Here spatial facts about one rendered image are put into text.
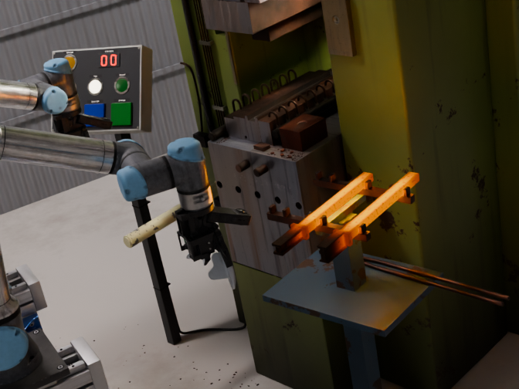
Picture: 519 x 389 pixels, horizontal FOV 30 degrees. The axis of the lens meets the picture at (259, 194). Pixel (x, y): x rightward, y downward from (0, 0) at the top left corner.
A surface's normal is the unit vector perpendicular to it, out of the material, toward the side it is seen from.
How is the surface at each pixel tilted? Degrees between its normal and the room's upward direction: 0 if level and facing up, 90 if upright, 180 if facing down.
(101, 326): 0
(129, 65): 60
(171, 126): 90
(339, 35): 90
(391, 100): 90
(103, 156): 72
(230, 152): 90
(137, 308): 0
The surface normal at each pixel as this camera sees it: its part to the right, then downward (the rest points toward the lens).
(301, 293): -0.17, -0.88
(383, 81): -0.68, 0.43
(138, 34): 0.48, 0.31
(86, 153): 0.43, 0.01
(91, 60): -0.35, -0.04
